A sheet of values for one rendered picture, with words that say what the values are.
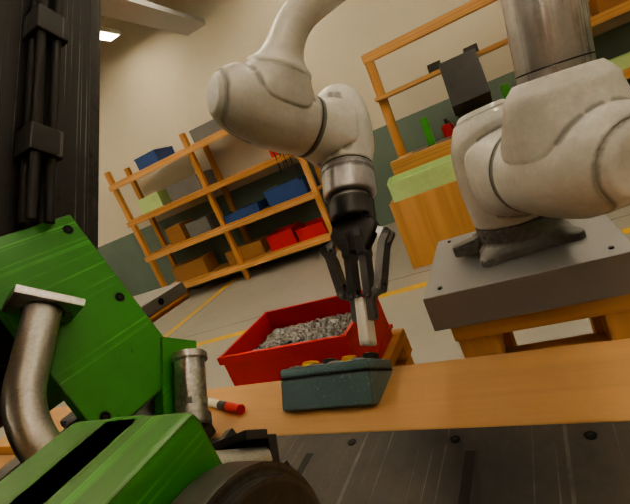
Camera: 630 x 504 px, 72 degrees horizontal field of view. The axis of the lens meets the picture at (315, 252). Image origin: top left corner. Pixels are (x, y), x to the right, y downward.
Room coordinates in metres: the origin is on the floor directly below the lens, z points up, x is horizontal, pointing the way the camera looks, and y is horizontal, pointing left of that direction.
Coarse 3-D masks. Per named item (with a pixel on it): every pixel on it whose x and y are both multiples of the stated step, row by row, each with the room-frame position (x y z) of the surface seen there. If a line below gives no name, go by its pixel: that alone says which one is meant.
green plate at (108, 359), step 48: (0, 240) 0.42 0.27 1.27; (48, 240) 0.45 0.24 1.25; (0, 288) 0.39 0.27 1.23; (48, 288) 0.42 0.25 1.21; (96, 288) 0.45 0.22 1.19; (96, 336) 0.42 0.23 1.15; (144, 336) 0.45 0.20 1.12; (48, 384) 0.40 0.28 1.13; (96, 384) 0.39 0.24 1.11; (144, 384) 0.42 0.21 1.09
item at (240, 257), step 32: (160, 160) 6.31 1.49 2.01; (192, 160) 6.12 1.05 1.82; (160, 192) 6.55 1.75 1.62; (192, 192) 6.26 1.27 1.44; (224, 192) 6.51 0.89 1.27; (288, 192) 5.70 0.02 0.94; (128, 224) 6.66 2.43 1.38; (192, 224) 6.33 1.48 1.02; (224, 224) 6.10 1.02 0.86; (320, 224) 5.62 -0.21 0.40; (160, 256) 6.55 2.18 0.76; (256, 256) 6.10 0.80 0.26
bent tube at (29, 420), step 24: (24, 288) 0.36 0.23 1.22; (24, 312) 0.37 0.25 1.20; (48, 312) 0.37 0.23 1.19; (72, 312) 0.39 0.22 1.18; (24, 336) 0.35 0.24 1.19; (48, 336) 0.36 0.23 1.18; (24, 360) 0.33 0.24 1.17; (48, 360) 0.35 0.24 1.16; (24, 384) 0.32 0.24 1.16; (24, 408) 0.31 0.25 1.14; (48, 408) 0.33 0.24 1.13; (24, 432) 0.30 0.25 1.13; (48, 432) 0.31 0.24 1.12; (24, 456) 0.30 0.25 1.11; (240, 456) 0.38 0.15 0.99; (264, 456) 0.40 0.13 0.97
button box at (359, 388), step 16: (304, 368) 0.59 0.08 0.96; (320, 368) 0.57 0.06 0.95; (336, 368) 0.56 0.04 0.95; (352, 368) 0.54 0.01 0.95; (368, 368) 0.53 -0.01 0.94; (384, 368) 0.57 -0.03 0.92; (288, 384) 0.59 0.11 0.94; (304, 384) 0.58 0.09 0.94; (320, 384) 0.56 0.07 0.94; (336, 384) 0.55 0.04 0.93; (352, 384) 0.53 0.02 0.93; (368, 384) 0.52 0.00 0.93; (384, 384) 0.55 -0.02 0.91; (288, 400) 0.58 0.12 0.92; (304, 400) 0.57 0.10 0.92; (320, 400) 0.55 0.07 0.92; (336, 400) 0.54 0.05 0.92; (352, 400) 0.52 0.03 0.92; (368, 400) 0.51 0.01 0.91
